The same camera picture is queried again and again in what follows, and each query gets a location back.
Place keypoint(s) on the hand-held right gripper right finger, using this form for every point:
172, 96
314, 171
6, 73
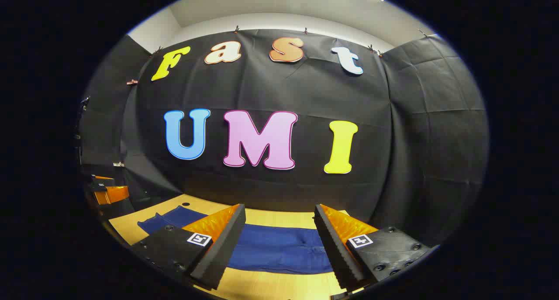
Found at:
336, 252

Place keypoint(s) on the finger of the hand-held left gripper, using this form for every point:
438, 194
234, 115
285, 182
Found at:
113, 195
102, 184

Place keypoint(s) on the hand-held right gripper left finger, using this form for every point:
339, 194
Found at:
218, 252

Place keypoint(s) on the blue denim jeans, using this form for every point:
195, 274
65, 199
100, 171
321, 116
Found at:
279, 247

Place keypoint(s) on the black backdrop cloth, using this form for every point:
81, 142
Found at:
305, 94

